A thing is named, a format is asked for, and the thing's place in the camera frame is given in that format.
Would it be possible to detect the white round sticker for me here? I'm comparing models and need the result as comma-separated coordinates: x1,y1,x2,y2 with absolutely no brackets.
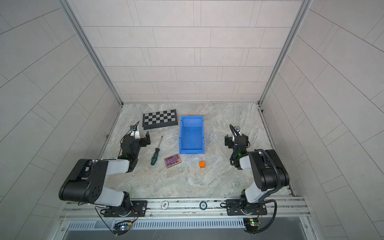
161,201,169,210

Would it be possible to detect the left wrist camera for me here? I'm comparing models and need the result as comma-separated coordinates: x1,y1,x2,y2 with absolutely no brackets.
130,125,140,139

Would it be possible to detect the right green circuit board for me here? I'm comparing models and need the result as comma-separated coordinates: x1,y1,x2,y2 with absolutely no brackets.
243,218,262,233

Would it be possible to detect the green circuit board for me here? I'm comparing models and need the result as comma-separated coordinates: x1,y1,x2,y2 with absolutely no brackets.
243,218,262,233
114,221,133,232

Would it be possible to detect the blue plastic bin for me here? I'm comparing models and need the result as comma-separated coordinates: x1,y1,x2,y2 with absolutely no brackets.
179,116,205,155

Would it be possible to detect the small orange cube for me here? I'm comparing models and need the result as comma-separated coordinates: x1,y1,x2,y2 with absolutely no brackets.
199,161,206,169

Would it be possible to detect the left green circuit board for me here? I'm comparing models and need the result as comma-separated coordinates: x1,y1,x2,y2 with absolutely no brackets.
114,221,133,232

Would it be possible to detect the purple circuit board box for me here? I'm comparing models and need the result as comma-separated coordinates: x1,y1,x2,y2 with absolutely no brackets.
165,154,181,169

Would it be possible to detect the aluminium mounting rail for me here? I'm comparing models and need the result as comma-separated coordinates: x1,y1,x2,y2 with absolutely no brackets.
58,195,311,222

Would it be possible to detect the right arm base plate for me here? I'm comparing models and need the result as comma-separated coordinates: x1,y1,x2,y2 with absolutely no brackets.
221,199,268,216

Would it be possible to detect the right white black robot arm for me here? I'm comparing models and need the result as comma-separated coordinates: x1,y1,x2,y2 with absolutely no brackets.
225,135,290,212

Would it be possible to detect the folded black white chessboard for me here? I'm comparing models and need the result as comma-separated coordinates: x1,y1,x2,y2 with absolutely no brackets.
143,110,178,130

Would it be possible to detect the green handled screwdriver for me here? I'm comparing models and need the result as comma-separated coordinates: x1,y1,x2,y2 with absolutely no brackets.
151,136,163,166

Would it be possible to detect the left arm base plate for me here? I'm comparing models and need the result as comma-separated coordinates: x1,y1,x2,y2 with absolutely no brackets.
101,201,148,218

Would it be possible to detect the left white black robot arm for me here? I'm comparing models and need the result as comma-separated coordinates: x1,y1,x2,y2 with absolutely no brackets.
59,131,151,211

